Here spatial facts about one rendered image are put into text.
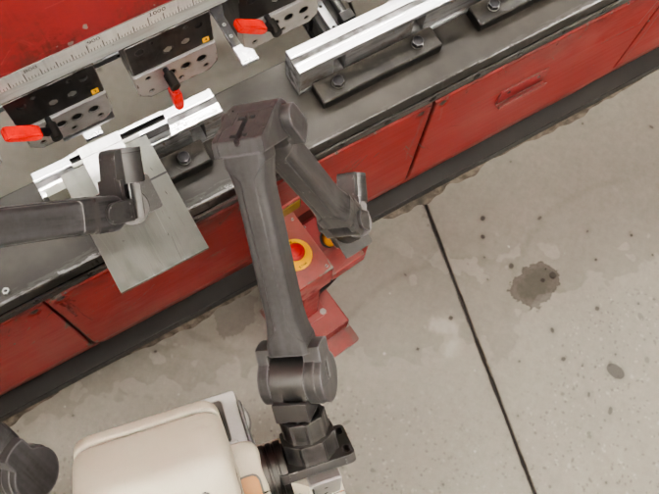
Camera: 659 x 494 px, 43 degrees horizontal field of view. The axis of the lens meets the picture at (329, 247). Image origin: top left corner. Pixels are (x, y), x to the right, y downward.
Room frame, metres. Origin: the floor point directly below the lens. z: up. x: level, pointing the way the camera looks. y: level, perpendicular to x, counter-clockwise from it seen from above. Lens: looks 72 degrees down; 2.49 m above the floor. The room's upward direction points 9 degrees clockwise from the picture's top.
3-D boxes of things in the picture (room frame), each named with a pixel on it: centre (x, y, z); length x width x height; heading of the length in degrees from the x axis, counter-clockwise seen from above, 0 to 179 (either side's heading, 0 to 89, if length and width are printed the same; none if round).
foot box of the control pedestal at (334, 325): (0.53, 0.02, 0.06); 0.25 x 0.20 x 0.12; 45
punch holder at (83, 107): (0.57, 0.49, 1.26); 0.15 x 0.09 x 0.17; 129
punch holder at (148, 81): (0.70, 0.33, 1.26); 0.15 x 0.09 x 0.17; 129
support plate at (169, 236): (0.48, 0.37, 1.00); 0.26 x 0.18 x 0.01; 39
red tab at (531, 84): (1.11, -0.43, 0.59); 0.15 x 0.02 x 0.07; 129
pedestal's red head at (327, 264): (0.55, 0.04, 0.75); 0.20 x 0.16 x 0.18; 135
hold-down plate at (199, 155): (0.57, 0.40, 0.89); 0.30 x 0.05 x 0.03; 129
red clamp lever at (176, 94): (0.64, 0.31, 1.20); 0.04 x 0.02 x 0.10; 39
